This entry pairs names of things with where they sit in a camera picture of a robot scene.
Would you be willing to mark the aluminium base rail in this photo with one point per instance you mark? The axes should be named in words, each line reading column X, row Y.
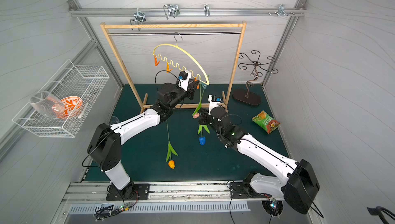
column 165, row 191

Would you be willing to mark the clear drinking glass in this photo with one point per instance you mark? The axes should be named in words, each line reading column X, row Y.
column 114, row 120

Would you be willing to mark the orange patterned bowl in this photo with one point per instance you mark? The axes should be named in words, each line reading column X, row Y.
column 72, row 107

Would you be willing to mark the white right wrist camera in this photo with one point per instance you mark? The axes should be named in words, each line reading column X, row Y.
column 213, row 102

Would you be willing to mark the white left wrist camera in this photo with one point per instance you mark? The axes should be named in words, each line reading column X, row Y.
column 184, row 78

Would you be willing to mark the aluminium top rail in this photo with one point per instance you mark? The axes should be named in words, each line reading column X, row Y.
column 184, row 12

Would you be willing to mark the clear glass pitcher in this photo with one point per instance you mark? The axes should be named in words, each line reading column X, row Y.
column 48, row 105

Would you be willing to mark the green snack bag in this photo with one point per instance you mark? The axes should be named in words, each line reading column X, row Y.
column 266, row 122

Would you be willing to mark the metal rack rod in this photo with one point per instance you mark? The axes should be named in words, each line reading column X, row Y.
column 179, row 34

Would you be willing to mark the yellow wavy clothes hanger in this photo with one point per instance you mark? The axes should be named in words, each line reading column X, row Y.
column 180, row 59

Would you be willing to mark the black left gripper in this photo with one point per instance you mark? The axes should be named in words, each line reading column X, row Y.
column 191, row 88

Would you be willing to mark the metal hook clamp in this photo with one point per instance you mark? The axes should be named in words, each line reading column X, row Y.
column 138, row 19
column 206, row 10
column 281, row 12
column 171, row 10

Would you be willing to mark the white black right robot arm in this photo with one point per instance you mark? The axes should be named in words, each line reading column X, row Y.
column 295, row 181

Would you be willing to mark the pink tulip green stem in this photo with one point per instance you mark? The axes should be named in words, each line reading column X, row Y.
column 196, row 111

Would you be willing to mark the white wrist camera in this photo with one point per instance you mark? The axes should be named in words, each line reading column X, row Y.
column 213, row 102
column 184, row 78

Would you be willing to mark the orange tulip green stem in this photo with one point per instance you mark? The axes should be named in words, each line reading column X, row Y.
column 171, row 151

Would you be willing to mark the copper wire cup stand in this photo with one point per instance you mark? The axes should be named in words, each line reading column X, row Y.
column 246, row 96

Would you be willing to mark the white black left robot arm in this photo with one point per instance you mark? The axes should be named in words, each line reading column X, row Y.
column 106, row 143

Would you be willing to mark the wooden clothes rack frame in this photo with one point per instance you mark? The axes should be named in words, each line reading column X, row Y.
column 105, row 28

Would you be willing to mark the white wire basket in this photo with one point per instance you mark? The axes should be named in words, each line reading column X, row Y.
column 85, row 81

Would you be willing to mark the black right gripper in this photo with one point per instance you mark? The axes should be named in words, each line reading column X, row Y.
column 203, row 117

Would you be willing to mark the blue tulip green stem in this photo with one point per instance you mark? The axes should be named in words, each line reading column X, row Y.
column 202, row 139

